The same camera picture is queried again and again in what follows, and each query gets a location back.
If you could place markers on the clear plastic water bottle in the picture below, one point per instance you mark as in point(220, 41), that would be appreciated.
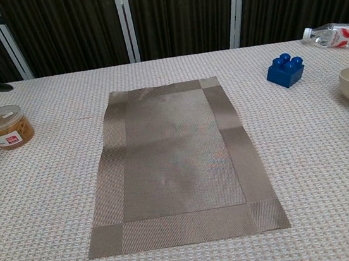
point(331, 36)

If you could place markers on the grey metal screen post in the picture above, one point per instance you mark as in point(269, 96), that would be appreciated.
point(12, 45)
point(126, 25)
point(236, 8)

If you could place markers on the light brown woven placemat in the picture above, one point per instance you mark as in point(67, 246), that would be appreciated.
point(179, 168)

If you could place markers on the pink woven tablecloth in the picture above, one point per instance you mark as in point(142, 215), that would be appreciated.
point(45, 216)

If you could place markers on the clear jar of rubber bands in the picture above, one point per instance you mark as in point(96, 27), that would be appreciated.
point(8, 128)

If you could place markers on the blue building block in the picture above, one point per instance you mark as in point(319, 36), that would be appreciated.
point(285, 72)

